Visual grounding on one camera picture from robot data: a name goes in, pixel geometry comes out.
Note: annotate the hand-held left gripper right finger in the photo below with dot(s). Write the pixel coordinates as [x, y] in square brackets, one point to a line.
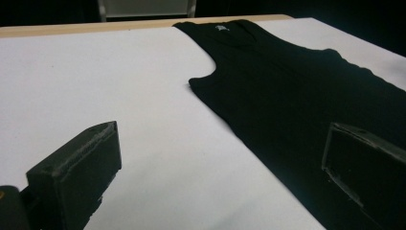
[367, 172]

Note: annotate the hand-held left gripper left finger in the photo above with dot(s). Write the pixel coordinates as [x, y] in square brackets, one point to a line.
[76, 172]

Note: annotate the white table mat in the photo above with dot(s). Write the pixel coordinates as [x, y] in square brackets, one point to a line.
[95, 80]

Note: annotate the white metal desk frame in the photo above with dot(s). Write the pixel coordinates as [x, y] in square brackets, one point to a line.
[146, 7]

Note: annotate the black tank top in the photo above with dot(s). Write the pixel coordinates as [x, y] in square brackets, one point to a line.
[287, 96]

